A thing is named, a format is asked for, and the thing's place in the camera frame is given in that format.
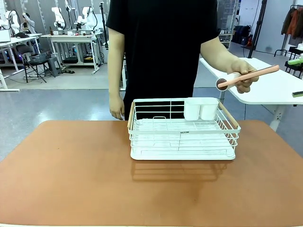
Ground white side table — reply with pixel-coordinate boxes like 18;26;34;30
199;56;303;132

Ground white wire dish rack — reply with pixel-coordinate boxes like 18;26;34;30
127;97;241;161

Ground person's torso black t-shirt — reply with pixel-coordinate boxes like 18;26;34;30
106;0;221;121

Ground black low rack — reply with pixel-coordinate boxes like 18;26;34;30
274;46;303;79

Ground person's right hand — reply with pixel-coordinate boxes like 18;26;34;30
109;96;125;121

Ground grey plastic stool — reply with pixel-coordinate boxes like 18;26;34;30
45;56;63;78

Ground white workbench with labels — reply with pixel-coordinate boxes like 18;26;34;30
41;34;100;75

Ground black tripod stand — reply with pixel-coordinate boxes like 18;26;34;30
247;0;268;59

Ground white box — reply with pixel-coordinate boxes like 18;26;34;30
0;29;11;44

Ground clothes rack with jackets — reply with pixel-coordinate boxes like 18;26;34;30
281;4;303;40

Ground white office desk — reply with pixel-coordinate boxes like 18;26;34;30
0;33;43;92

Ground person's left forearm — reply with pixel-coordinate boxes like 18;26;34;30
200;35;239;73

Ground black pole stand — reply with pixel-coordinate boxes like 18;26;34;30
99;1;109;50

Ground black folding chair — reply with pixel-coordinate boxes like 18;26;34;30
16;44;47;84

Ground metal storage shelf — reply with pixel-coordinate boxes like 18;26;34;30
217;0;238;50

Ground white plastic utensil holder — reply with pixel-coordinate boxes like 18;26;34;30
184;97;220;121

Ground pink handled lint roller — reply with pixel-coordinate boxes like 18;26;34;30
215;65;280;91

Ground dark blue bags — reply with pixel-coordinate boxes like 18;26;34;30
232;25;251;45

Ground person's right forearm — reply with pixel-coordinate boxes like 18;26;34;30
107;27;125;98

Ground seated person in grey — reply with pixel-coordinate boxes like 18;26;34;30
20;12;37;35

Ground person's left hand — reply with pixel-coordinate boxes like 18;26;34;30
227;58;260;94

